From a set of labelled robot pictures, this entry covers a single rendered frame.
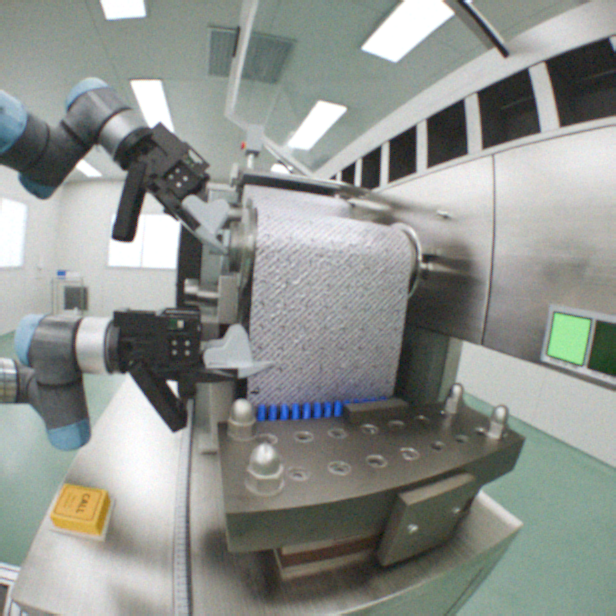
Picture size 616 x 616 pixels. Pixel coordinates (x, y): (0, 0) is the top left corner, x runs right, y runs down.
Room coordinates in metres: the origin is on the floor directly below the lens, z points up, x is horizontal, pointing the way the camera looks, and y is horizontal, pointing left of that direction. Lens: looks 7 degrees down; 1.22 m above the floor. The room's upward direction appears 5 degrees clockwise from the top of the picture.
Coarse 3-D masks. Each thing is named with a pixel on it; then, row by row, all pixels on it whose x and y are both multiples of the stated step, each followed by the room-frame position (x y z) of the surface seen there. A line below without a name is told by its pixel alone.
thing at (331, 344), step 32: (256, 288) 0.38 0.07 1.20; (288, 288) 0.39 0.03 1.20; (320, 288) 0.40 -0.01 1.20; (256, 320) 0.38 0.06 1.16; (288, 320) 0.39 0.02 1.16; (320, 320) 0.41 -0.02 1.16; (352, 320) 0.42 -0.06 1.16; (384, 320) 0.44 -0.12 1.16; (256, 352) 0.38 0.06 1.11; (288, 352) 0.39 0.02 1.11; (320, 352) 0.41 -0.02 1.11; (352, 352) 0.42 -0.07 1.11; (384, 352) 0.44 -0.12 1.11; (256, 384) 0.38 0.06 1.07; (288, 384) 0.39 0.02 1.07; (320, 384) 0.41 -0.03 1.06; (352, 384) 0.43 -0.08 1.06; (384, 384) 0.44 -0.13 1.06
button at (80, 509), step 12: (60, 492) 0.21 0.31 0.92; (72, 492) 0.22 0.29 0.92; (84, 492) 0.23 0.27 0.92; (96, 492) 0.24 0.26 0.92; (60, 504) 0.19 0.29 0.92; (72, 504) 0.20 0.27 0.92; (84, 504) 0.21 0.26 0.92; (96, 504) 0.22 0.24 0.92; (108, 504) 0.24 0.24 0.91; (60, 516) 0.17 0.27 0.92; (72, 516) 0.18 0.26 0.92; (84, 516) 0.19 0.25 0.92; (96, 516) 0.20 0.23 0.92; (60, 528) 0.17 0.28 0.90; (72, 528) 0.18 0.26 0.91; (84, 528) 0.18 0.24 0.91; (96, 528) 0.19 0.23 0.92
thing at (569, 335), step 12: (564, 324) 0.26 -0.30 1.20; (576, 324) 0.24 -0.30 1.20; (588, 324) 0.23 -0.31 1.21; (552, 336) 0.27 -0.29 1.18; (564, 336) 0.25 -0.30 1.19; (576, 336) 0.24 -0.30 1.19; (552, 348) 0.27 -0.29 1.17; (564, 348) 0.25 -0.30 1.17; (576, 348) 0.24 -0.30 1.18; (576, 360) 0.23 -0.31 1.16
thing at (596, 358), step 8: (600, 328) 0.21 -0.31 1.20; (608, 328) 0.20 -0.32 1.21; (600, 336) 0.21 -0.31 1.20; (608, 336) 0.20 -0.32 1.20; (600, 344) 0.21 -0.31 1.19; (608, 344) 0.20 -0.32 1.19; (592, 352) 0.22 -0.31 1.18; (600, 352) 0.21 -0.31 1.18; (608, 352) 0.20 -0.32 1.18; (592, 360) 0.21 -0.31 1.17; (600, 360) 0.20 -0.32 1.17; (608, 360) 0.19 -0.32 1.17; (600, 368) 0.20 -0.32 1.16; (608, 368) 0.19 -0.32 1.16
